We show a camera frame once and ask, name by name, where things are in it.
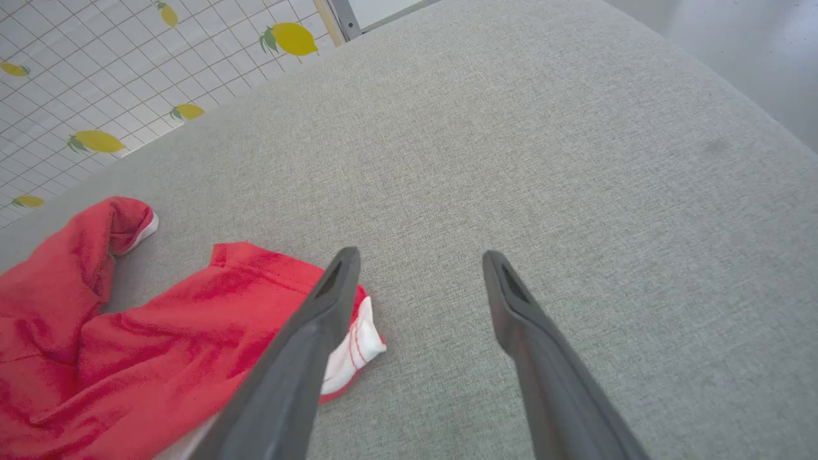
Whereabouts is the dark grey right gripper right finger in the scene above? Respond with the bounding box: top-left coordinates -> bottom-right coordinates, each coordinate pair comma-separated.
482,250 -> 651,460

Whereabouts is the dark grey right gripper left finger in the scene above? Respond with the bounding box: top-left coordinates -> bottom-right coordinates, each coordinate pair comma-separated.
190,247 -> 362,460

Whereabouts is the red and white garment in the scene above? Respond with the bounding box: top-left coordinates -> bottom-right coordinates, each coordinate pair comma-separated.
0,197 -> 387,460

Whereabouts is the grey fabric sofa cushion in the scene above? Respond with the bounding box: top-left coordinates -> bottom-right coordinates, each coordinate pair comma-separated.
0,0 -> 818,460

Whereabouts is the lemon print grid tablecloth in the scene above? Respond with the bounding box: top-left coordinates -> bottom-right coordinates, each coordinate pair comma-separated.
0,0 -> 338,229

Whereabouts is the grey metal frame bar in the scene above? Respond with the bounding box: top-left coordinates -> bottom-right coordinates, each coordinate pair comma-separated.
328,0 -> 442,42

